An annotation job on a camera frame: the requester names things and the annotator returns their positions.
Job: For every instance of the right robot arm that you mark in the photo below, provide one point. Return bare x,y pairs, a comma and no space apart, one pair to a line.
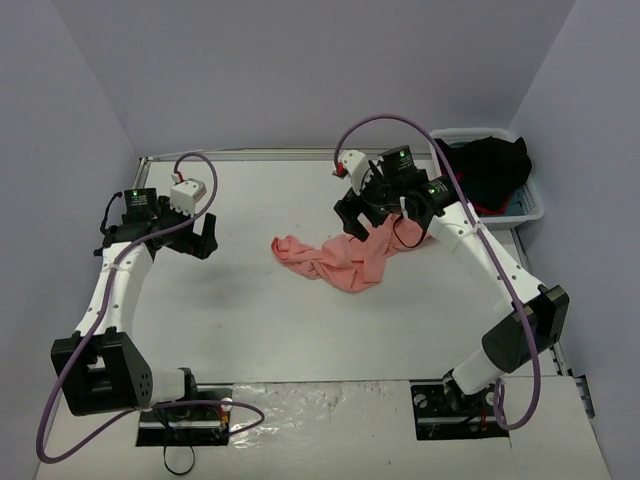
530,315

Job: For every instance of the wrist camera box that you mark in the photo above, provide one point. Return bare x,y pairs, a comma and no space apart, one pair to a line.
184,196
354,165

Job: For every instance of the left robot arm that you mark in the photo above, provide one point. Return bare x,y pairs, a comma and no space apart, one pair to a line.
100,367

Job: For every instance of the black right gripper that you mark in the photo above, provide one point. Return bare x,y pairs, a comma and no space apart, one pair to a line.
360,210

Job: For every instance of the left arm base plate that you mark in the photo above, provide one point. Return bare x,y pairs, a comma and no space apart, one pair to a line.
192,426

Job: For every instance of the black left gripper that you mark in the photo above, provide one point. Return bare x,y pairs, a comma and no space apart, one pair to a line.
190,236

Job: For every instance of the white plastic basket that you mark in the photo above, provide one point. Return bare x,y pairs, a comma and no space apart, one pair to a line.
525,205

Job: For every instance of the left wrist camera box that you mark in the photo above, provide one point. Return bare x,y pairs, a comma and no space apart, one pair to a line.
184,196

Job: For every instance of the black and red clothes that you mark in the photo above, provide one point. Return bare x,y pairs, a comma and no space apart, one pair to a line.
489,171

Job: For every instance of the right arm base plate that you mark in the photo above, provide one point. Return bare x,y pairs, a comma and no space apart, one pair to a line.
440,414

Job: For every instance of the pink t shirt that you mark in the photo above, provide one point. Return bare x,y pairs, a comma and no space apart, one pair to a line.
347,263

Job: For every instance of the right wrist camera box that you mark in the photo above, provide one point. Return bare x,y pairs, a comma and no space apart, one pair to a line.
354,165

